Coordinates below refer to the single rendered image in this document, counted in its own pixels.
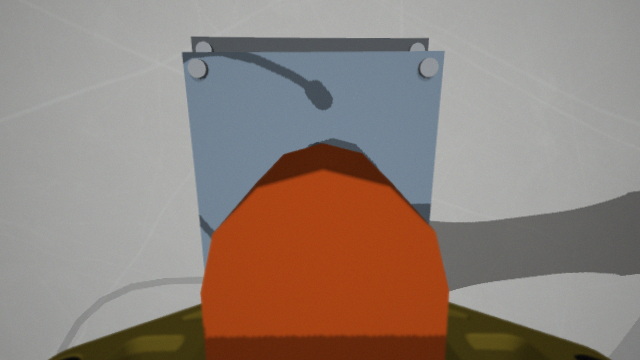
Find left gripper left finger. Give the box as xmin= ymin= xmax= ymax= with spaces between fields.
xmin=49 ymin=304 xmax=206 ymax=360

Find blue-grey metal plate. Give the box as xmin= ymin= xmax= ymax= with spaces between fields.
xmin=182 ymin=51 xmax=445 ymax=271

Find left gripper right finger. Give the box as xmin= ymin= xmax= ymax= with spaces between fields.
xmin=445 ymin=302 xmax=611 ymax=360

